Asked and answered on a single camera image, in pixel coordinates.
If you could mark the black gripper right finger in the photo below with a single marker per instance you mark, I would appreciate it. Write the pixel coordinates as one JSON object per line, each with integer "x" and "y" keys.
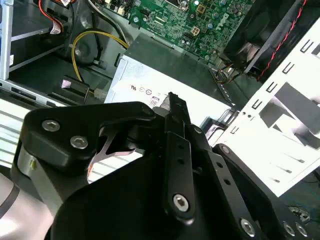
{"x": 225, "y": 175}

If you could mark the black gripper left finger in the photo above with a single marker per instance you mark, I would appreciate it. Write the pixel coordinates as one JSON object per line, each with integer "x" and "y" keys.
{"x": 75, "y": 117}

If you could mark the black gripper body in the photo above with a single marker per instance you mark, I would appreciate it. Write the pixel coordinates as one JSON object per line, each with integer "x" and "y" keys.
{"x": 120, "y": 200}

